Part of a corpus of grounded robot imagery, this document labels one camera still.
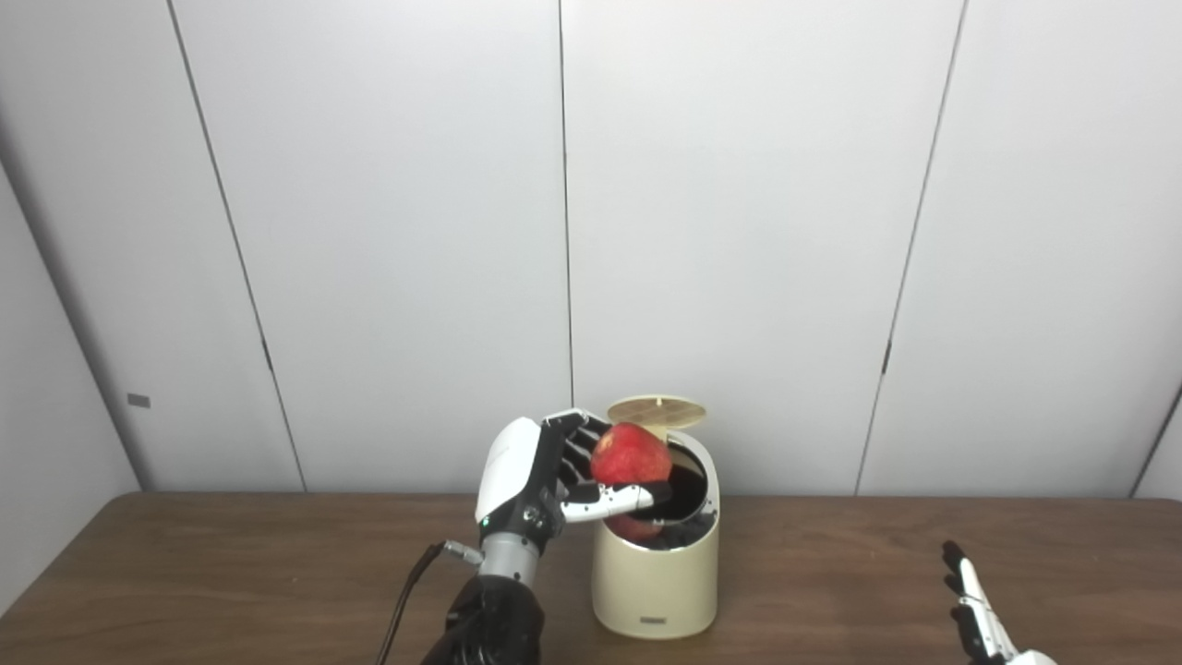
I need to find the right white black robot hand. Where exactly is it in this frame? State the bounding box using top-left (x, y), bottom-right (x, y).
top-left (941, 540), bottom-right (1058, 665)

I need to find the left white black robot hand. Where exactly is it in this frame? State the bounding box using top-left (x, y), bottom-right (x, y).
top-left (475, 409), bottom-right (673, 546)

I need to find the red apple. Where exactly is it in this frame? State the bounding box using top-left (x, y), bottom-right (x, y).
top-left (590, 422), bottom-right (673, 488)

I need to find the round cream bin lid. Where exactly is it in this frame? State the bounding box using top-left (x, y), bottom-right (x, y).
top-left (607, 395), bottom-right (707, 442)

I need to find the cream-colored bin body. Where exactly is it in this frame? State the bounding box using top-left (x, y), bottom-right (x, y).
top-left (591, 429), bottom-right (720, 640)

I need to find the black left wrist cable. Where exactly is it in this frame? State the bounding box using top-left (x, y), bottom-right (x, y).
top-left (376, 540), bottom-right (483, 665)

